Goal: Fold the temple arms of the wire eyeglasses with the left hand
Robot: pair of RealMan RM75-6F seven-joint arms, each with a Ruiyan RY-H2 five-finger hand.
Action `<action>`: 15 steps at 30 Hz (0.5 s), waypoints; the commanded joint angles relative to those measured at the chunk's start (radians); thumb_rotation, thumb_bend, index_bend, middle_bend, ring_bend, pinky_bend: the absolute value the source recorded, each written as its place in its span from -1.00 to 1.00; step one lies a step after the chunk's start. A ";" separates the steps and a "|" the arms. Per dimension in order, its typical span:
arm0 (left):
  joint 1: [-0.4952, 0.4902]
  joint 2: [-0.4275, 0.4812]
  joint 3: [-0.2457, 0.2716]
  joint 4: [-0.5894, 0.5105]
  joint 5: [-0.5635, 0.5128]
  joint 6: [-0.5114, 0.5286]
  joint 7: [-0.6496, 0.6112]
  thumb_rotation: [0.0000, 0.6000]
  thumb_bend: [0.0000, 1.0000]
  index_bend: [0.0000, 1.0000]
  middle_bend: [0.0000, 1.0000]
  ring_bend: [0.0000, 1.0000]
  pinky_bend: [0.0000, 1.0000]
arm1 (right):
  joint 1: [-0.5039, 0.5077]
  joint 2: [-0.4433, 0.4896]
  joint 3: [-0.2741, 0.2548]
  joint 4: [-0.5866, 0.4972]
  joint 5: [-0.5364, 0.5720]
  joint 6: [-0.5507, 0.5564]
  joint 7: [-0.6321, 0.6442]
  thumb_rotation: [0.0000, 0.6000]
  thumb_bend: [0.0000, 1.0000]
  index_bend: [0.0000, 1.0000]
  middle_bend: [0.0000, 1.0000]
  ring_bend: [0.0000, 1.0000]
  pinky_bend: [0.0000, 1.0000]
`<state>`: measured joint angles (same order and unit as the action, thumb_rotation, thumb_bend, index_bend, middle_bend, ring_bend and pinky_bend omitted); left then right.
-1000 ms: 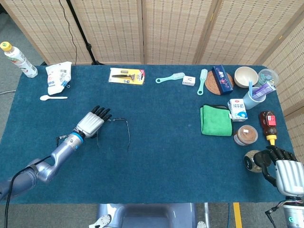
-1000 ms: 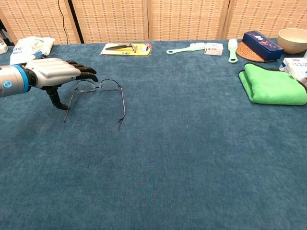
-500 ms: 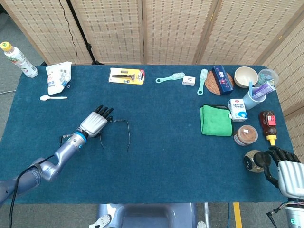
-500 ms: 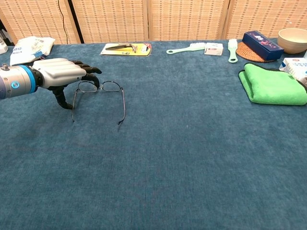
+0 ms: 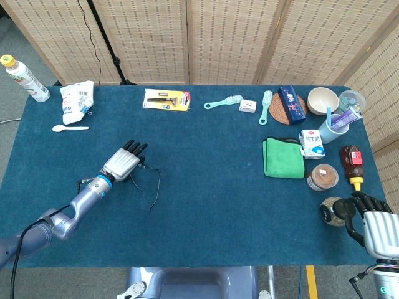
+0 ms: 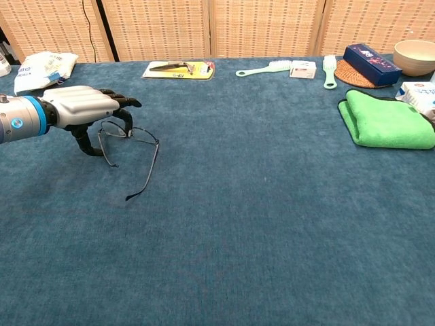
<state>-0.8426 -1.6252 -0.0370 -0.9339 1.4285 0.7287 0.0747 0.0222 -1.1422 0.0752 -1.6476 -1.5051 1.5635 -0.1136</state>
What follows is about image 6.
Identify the beige bowl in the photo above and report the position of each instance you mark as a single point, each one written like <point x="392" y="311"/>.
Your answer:
<point x="413" y="61"/>

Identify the white printed package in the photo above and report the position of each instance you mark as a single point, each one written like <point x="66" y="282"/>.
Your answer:
<point x="4" y="66"/>

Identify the small white cardboard box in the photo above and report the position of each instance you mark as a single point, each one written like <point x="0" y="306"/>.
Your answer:
<point x="302" y="70"/>

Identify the white plastic food bag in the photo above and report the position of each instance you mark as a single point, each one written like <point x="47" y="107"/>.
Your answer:
<point x="40" y="69"/>

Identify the woven bamboo screen panel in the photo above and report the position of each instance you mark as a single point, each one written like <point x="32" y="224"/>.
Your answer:
<point x="40" y="27"/>
<point x="374" y="20"/>
<point x="265" y="27"/>
<point x="156" y="27"/>

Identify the woven rattan coaster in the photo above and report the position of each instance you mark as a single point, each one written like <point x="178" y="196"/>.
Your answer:
<point x="343" y="74"/>

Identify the green brush with oval hole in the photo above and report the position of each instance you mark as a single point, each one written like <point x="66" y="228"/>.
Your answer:
<point x="329" y="69"/>

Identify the yellow blister pack with peeler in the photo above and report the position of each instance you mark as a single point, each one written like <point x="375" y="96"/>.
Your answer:
<point x="180" y="73"/>

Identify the white and blue carton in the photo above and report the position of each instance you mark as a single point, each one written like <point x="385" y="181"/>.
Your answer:
<point x="421" y="95"/>

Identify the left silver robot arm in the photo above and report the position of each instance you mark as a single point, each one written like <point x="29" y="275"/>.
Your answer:
<point x="20" y="119"/>

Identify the green brush with round hole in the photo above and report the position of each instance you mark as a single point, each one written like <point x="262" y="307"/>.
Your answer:
<point x="268" y="69"/>

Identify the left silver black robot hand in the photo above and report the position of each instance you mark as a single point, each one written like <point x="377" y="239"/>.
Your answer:
<point x="81" y="103"/>

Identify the thin metal-frame eyeglasses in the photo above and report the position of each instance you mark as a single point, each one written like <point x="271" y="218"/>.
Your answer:
<point x="157" y="142"/>

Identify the dark blue rectangular box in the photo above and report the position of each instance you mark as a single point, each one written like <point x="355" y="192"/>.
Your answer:
<point x="370" y="62"/>

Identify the folded green microfiber cloth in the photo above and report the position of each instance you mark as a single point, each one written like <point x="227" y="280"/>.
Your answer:
<point x="384" y="122"/>

